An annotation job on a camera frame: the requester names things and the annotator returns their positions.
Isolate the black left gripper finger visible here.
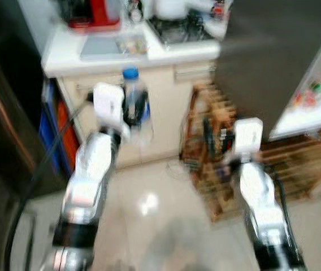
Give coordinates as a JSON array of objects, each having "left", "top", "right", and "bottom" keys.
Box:
[{"left": 137, "top": 92, "right": 150, "bottom": 125}]

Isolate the clear water bottle blue cap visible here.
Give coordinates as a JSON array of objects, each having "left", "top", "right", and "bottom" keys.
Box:
[{"left": 120, "top": 66, "right": 154, "bottom": 146}]

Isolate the red item in fridge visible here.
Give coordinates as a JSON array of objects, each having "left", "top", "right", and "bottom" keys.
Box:
[{"left": 293, "top": 90, "right": 314, "bottom": 109}]

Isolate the dark grey fridge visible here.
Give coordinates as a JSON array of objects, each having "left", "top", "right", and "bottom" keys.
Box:
[{"left": 214, "top": 0, "right": 321, "bottom": 142}]

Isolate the green item in fridge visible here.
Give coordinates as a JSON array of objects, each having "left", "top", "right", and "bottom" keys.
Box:
[{"left": 310, "top": 80, "right": 321, "bottom": 97}]

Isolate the white top kitchen counter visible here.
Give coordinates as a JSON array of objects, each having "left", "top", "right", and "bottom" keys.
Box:
[{"left": 41, "top": 16, "right": 224, "bottom": 171}]

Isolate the clear food container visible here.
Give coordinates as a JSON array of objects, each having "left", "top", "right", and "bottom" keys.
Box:
[{"left": 118, "top": 33, "right": 149, "bottom": 56}]

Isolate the wooden slat rack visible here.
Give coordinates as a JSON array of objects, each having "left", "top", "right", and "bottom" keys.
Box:
[{"left": 180, "top": 84, "right": 321, "bottom": 224}]

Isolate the grey flat tray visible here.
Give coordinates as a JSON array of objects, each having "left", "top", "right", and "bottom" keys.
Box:
[{"left": 80, "top": 34, "right": 128, "bottom": 60}]

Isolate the blue and orange crate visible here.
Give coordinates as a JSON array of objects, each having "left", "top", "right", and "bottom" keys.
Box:
[{"left": 38, "top": 78, "right": 75, "bottom": 177}]

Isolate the black gas stove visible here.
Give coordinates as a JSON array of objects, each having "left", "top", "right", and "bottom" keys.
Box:
[{"left": 148, "top": 11, "right": 215, "bottom": 46}]

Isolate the red kitchen appliance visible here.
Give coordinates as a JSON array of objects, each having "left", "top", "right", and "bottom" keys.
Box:
[{"left": 66, "top": 0, "right": 122, "bottom": 30}]

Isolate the white pot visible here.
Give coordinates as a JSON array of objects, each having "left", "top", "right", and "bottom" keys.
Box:
[{"left": 151, "top": 0, "right": 199, "bottom": 21}]

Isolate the dark wooden furniture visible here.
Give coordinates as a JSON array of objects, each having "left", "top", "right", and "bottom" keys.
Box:
[{"left": 0, "top": 0, "right": 66, "bottom": 199}]

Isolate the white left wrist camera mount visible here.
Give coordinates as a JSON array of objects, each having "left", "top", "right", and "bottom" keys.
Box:
[{"left": 92, "top": 82, "right": 125, "bottom": 135}]

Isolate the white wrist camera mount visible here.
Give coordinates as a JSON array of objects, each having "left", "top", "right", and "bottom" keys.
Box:
[
  {"left": 233, "top": 117, "right": 264, "bottom": 163},
  {"left": 92, "top": 82, "right": 125, "bottom": 135}
]

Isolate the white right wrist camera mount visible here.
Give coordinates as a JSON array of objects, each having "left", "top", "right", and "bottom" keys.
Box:
[{"left": 233, "top": 117, "right": 264, "bottom": 163}]

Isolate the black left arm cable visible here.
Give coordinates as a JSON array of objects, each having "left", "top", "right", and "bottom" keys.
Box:
[{"left": 2, "top": 100, "right": 94, "bottom": 271}]

